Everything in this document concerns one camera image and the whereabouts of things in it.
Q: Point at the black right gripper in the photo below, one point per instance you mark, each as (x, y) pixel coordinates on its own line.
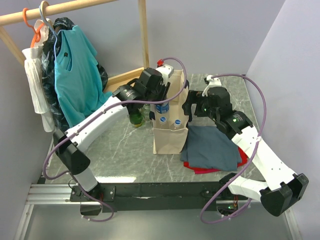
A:
(192, 98)

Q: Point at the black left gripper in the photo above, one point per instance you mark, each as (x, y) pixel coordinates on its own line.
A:
(164, 87)

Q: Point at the clear Chang soda bottle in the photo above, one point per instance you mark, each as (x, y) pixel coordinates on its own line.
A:
(146, 113)

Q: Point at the green Perrier glass bottle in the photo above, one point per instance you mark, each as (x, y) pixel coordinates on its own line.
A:
(136, 117)

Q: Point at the cream canvas tote bag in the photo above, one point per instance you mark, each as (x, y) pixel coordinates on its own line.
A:
(167, 141)

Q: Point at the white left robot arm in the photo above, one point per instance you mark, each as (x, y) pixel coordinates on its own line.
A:
(71, 153)

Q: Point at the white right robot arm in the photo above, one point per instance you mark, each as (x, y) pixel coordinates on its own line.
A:
(282, 187)

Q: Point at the grey folded cloth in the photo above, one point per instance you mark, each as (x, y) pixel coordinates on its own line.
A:
(208, 148)

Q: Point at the turquoise hanging shirt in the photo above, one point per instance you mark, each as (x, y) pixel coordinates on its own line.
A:
(78, 83)

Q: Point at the red folded cloth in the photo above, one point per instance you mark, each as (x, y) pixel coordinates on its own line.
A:
(199, 171)

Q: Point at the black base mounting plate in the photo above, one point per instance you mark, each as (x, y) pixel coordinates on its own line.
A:
(158, 195)

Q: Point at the dark floral hanging garment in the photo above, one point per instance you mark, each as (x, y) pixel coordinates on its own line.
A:
(48, 72)

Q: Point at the light blue clothes hanger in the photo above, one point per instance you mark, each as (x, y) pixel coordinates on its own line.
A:
(41, 9)

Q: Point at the white hanging garment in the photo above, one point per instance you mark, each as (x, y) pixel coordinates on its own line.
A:
(33, 70)

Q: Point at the orange clothes hanger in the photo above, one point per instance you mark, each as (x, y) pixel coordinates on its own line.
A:
(36, 32)

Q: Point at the aluminium frame rail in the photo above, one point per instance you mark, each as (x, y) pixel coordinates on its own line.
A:
(125, 155)

